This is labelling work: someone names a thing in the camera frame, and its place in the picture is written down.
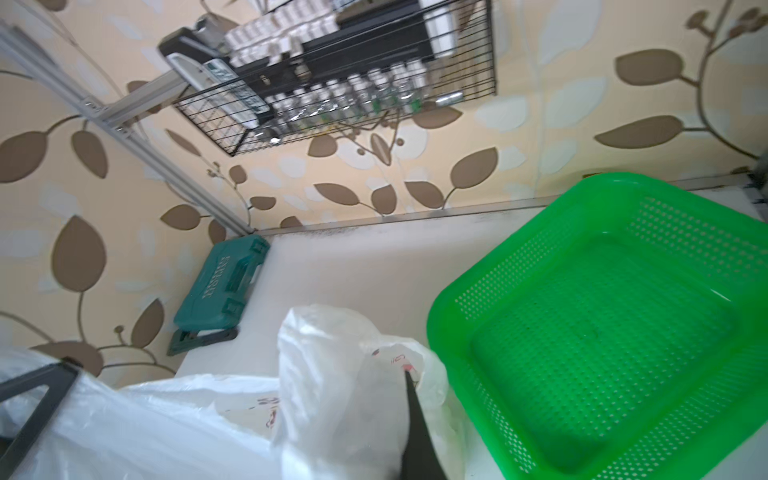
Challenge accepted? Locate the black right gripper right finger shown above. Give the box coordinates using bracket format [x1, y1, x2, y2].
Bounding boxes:
[400, 371, 447, 480]

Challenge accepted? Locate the green plastic basket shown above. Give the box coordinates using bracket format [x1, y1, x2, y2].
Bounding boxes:
[427, 173, 767, 479]

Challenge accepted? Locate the white printed plastic bag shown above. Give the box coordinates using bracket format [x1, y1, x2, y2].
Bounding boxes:
[1, 305, 465, 479]

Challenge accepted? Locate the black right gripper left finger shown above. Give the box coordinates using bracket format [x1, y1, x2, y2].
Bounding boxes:
[1, 361, 80, 479]

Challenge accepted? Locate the black wire basket back wall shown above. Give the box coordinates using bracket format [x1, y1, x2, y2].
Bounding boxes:
[159, 1, 496, 156]

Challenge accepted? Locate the green plastic tool case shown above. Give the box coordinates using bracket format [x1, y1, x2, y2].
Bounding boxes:
[174, 235, 270, 332]

